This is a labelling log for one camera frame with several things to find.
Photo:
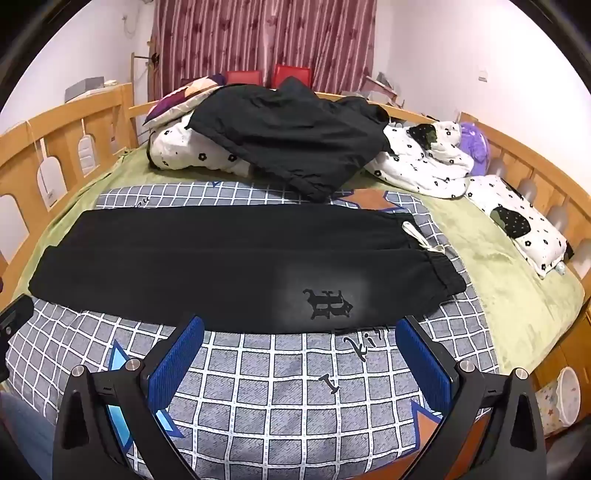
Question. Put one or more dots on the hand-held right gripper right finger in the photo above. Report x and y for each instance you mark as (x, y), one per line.
(425, 369)

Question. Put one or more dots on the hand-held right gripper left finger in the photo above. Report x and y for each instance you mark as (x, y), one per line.
(178, 364)

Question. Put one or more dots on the black pants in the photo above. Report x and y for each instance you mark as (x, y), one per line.
(184, 267)

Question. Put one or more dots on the grey checked star blanket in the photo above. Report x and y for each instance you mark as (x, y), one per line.
(277, 392)

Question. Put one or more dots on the green bed sheet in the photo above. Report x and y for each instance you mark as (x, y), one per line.
(498, 286)

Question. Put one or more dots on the white star-print bin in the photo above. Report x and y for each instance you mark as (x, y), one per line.
(561, 397)

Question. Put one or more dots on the white floral pillow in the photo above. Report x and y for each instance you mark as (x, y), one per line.
(531, 230)

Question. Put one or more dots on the purple plush toy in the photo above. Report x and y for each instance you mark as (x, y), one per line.
(475, 143)

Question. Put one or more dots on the grey box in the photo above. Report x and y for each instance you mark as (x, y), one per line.
(85, 88)

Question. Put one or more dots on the pile of black clothes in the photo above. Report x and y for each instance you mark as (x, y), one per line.
(286, 134)

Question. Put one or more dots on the purple patchwork cushion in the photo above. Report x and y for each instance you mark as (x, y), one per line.
(175, 104)

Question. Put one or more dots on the wooden coat rack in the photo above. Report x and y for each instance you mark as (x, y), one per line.
(152, 74)

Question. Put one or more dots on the red chair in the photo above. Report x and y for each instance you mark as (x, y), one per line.
(290, 74)
(242, 77)

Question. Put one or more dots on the maroon patterned curtain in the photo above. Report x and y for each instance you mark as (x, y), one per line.
(258, 32)

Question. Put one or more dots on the wooden bed frame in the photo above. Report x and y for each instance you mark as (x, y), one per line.
(64, 120)

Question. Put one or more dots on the folded wooden frame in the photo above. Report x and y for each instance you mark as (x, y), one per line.
(381, 87)

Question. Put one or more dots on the white wall socket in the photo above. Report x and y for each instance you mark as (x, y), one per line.
(482, 76)

